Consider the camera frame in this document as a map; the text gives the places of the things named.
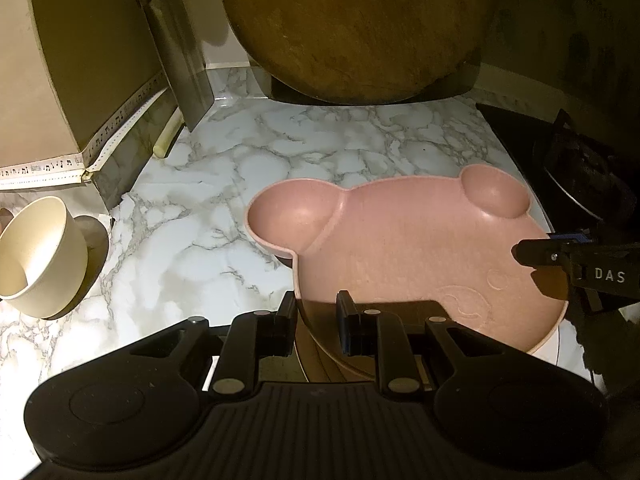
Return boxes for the black gas stove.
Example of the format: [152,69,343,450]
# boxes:
[475,102,640,241]

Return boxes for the round wooden cutting board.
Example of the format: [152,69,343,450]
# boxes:
[219,0,488,106]

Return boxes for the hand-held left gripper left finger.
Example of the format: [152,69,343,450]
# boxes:
[130,290,301,396]

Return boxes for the pink bear-shaped plate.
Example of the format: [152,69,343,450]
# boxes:
[245,164,570,378]

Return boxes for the white cylindrical stick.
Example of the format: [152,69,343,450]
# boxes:
[152,119,182,158]

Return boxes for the music-note trim tape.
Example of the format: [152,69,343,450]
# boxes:
[0,72,173,186]

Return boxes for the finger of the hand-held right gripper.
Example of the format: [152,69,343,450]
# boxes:
[512,237,574,269]
[547,231,591,246]

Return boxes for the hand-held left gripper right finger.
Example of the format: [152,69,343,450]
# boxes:
[335,290,506,396]

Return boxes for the cleaver knife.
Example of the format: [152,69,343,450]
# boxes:
[125,0,216,133]

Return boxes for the cream bowl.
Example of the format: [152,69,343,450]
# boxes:
[0,195,90,320]

